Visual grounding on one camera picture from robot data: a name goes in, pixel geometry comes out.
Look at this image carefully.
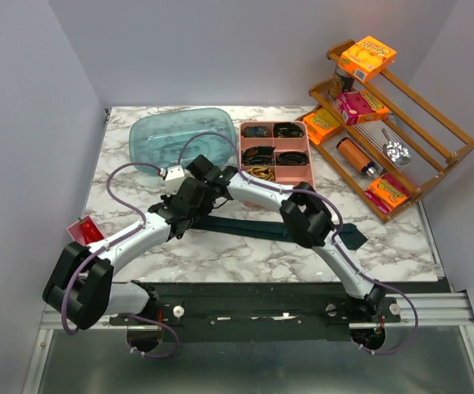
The dark green tie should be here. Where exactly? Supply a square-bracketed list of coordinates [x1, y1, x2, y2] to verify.
[191, 216, 367, 250]

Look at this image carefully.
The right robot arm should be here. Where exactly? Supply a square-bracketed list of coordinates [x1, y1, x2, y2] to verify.
[187, 155, 386, 322]

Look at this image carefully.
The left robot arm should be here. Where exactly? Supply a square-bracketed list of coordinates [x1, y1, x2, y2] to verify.
[43, 177, 221, 335]

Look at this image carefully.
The yellow gold rolled tie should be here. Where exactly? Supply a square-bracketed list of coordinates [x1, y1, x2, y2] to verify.
[246, 166, 276, 181]

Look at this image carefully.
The dark multicolour rolled tie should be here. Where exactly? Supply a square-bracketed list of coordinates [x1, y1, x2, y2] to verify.
[241, 145, 275, 166]

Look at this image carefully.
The pink compartment organizer box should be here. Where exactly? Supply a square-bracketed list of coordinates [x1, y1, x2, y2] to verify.
[239, 121, 315, 186]

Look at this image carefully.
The blue floral rolled tie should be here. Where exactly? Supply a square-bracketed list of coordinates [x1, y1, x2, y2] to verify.
[242, 126, 271, 138]

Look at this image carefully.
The black blue rolled tie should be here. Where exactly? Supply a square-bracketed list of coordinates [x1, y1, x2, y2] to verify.
[276, 151, 308, 166]

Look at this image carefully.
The orange box middle shelf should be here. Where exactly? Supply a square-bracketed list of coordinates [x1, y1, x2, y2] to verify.
[303, 108, 343, 145]

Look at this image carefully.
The orange cylinder bottle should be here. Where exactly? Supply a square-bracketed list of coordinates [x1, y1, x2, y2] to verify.
[336, 137, 378, 179]

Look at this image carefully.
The pink snack box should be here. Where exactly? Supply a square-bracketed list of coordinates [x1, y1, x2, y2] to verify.
[335, 90, 390, 126]

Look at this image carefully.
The orange pink box lower shelf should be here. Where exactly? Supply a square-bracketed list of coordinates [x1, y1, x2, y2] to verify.
[364, 173, 410, 214]

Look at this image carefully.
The dark jar on rack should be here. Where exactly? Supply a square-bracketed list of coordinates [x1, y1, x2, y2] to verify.
[328, 66, 355, 101]

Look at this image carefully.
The wooden tiered rack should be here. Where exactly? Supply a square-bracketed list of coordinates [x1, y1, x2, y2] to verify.
[301, 39, 474, 225]

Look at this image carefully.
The silver metal scoop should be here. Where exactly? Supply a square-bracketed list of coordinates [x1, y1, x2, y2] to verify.
[381, 128, 411, 167]

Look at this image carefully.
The top orange snack box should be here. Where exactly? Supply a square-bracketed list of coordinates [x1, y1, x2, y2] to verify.
[338, 36, 397, 83]

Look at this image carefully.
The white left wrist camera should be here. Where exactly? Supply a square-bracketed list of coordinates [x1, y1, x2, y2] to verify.
[164, 165, 186, 195]

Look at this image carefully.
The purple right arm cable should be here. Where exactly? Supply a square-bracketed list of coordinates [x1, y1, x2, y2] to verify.
[177, 131, 420, 356]

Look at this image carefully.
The black mounting base rail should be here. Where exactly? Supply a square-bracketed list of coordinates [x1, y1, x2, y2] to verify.
[109, 282, 402, 342]

